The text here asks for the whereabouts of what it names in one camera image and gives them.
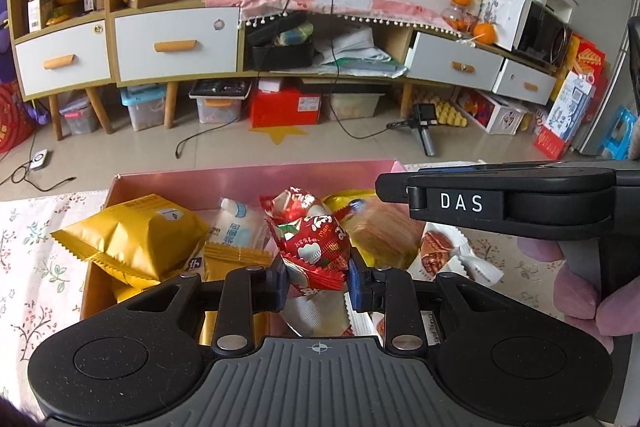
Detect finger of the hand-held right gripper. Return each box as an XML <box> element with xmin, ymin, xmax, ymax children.
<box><xmin>376</xmin><ymin>169</ymin><xmax>508</xmax><ymax>225</ymax></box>
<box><xmin>414</xmin><ymin>159</ymin><xmax>616</xmax><ymax>174</ymax></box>

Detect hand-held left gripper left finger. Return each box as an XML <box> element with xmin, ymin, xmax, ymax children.
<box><xmin>117</xmin><ymin>253</ymin><xmax>292</xmax><ymax>357</ymax></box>

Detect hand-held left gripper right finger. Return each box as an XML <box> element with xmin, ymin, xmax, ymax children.
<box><xmin>346</xmin><ymin>251</ymin><xmax>523</xmax><ymax>357</ymax></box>

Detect yellow biscuit packet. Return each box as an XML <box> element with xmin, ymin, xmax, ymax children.
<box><xmin>322</xmin><ymin>189</ymin><xmax>381</xmax><ymax>214</ymax></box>

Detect gold stick packet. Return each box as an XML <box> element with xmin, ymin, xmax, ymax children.
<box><xmin>204</xmin><ymin>242</ymin><xmax>275</xmax><ymax>284</ymax></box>

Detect clear packet blue label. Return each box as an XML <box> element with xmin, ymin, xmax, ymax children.
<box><xmin>207</xmin><ymin>198</ymin><xmax>271</xmax><ymax>254</ymax></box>

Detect pink cardboard box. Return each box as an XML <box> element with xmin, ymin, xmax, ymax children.
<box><xmin>80</xmin><ymin>158</ymin><xmax>451</xmax><ymax>350</ymax></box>

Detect person's right hand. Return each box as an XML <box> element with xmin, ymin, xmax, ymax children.
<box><xmin>517</xmin><ymin>236</ymin><xmax>640</xmax><ymax>339</ymax></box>

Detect yellow egg tray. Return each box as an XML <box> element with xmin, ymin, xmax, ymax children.
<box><xmin>432</xmin><ymin>99</ymin><xmax>469</xmax><ymax>129</ymax></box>

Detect white red gift box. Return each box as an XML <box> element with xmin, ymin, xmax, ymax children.
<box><xmin>455</xmin><ymin>87</ymin><xmax>529</xmax><ymax>136</ymax></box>

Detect blue white carton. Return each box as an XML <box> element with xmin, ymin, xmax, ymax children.
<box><xmin>534</xmin><ymin>72</ymin><xmax>599</xmax><ymax>161</ymax></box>

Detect blue plastic stool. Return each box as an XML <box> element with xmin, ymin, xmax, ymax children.
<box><xmin>597</xmin><ymin>104</ymin><xmax>639</xmax><ymax>161</ymax></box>

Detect wide clear plastic bin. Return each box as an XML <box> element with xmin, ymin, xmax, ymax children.
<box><xmin>322</xmin><ymin>92</ymin><xmax>386</xmax><ymax>122</ymax></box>

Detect small white drawer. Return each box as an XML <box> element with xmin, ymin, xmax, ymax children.
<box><xmin>492</xmin><ymin>59</ymin><xmax>557</xmax><ymax>106</ymax></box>

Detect wooden TV stand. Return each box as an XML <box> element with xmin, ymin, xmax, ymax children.
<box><xmin>240</xmin><ymin>9</ymin><xmax>558</xmax><ymax>118</ymax></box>

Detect red cardboard box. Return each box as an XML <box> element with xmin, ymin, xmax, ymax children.
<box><xmin>250</xmin><ymin>79</ymin><xmax>323</xmax><ymax>129</ymax></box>

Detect pile of papers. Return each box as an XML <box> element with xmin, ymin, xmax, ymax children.
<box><xmin>315</xmin><ymin>27</ymin><xmax>409</xmax><ymax>80</ymax></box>

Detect glass jar of oranges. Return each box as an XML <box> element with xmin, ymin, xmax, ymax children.
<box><xmin>442</xmin><ymin>4</ymin><xmax>476</xmax><ymax>34</ymax></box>

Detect white printed box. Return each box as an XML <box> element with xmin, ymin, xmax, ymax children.
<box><xmin>480</xmin><ymin>0</ymin><xmax>534</xmax><ymax>54</ymax></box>

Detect black microwave oven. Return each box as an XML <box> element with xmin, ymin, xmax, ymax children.
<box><xmin>512</xmin><ymin>0</ymin><xmax>574</xmax><ymax>68</ymax></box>

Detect grey refrigerator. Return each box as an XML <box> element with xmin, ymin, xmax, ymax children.
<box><xmin>567</xmin><ymin>0</ymin><xmax>640</xmax><ymax>156</ymax></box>

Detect black storage case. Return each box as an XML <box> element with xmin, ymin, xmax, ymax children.
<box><xmin>247</xmin><ymin>12</ymin><xmax>316</xmax><ymax>72</ymax></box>

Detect clear storage bin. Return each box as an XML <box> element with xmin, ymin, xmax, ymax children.
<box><xmin>192</xmin><ymin>97</ymin><xmax>247</xmax><ymax>124</ymax></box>
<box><xmin>59</xmin><ymin>94</ymin><xmax>102</xmax><ymax>136</ymax></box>

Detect pink floral cloth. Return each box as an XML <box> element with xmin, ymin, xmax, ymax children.
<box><xmin>201</xmin><ymin>0</ymin><xmax>468</xmax><ymax>40</ymax></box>

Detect black component tray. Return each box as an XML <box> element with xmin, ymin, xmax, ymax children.
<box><xmin>189</xmin><ymin>78</ymin><xmax>251</xmax><ymax>101</ymax></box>

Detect blue lid storage bin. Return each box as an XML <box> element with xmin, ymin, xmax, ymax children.
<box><xmin>120</xmin><ymin>84</ymin><xmax>167</xmax><ymax>132</ymax></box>

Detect floral tablecloth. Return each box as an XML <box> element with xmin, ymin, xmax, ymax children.
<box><xmin>0</xmin><ymin>163</ymin><xmax>568</xmax><ymax>405</ymax></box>

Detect wide white drawer with sticker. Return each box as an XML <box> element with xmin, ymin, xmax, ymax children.
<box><xmin>114</xmin><ymin>7</ymin><xmax>240</xmax><ymax>82</ymax></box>

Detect wooden drawer cabinet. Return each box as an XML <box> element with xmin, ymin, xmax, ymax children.
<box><xmin>107</xmin><ymin>0</ymin><xmax>246</xmax><ymax>128</ymax></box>

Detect red gift bag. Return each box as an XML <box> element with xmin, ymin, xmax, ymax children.
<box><xmin>0</xmin><ymin>82</ymin><xmax>37</xmax><ymax>154</ymax></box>

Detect purple plush toy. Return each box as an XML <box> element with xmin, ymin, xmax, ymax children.
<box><xmin>0</xmin><ymin>0</ymin><xmax>15</xmax><ymax>82</ymax></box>

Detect small white carton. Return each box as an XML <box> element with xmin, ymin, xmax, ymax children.
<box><xmin>27</xmin><ymin>0</ymin><xmax>57</xmax><ymax>34</ymax></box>

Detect black camera tripod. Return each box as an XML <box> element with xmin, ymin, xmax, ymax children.
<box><xmin>387</xmin><ymin>103</ymin><xmax>442</xmax><ymax>158</ymax></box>

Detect white drawer wooden handle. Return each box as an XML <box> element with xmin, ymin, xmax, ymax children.
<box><xmin>407</xmin><ymin>32</ymin><xmax>506</xmax><ymax>92</ymax></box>
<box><xmin>15</xmin><ymin>21</ymin><xmax>112</xmax><ymax>98</ymax></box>

